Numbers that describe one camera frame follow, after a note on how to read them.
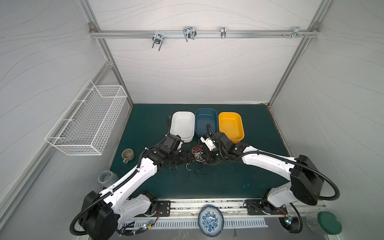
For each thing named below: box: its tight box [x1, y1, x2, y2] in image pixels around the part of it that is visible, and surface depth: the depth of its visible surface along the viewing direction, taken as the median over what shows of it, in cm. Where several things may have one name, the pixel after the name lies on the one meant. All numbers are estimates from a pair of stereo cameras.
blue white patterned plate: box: [198, 205, 225, 238], surface depth 70 cm
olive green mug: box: [121, 148, 135, 164], surface depth 90 cm
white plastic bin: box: [170, 111, 195, 143], surface depth 109 cm
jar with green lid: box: [306, 211, 343, 235], surface depth 63 cm
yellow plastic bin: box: [218, 111, 245, 144], surface depth 109 cm
